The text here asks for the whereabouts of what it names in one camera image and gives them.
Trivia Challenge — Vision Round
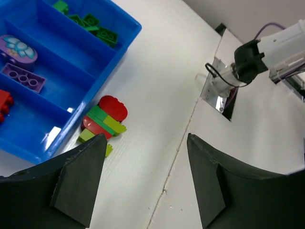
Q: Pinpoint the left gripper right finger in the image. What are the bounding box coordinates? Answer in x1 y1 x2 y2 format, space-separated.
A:
187 134 305 229

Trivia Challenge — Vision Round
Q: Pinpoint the striped red green lego stack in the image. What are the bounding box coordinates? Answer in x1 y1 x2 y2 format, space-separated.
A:
77 95 128 143

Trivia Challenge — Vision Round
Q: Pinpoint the purple lego plate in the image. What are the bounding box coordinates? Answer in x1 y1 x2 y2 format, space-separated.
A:
1 63 46 93

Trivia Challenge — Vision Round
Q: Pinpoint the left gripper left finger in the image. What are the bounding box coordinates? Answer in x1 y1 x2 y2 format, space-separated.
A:
0 134 107 229

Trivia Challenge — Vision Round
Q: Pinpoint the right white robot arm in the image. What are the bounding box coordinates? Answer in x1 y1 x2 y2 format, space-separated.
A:
205 20 305 97

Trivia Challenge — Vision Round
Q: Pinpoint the red lego brick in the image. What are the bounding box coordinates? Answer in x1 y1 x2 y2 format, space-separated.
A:
0 89 14 124

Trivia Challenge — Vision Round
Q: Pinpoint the green square lego brick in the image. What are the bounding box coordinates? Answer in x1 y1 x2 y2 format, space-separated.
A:
68 14 85 27

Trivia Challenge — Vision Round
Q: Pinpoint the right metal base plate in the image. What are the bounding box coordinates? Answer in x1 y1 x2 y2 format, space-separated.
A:
200 58 240 121

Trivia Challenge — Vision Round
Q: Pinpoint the purple paw print lego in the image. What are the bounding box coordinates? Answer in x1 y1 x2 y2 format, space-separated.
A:
0 34 38 71

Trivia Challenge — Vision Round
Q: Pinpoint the blue divided plastic bin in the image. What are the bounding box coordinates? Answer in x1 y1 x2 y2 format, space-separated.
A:
0 0 142 164

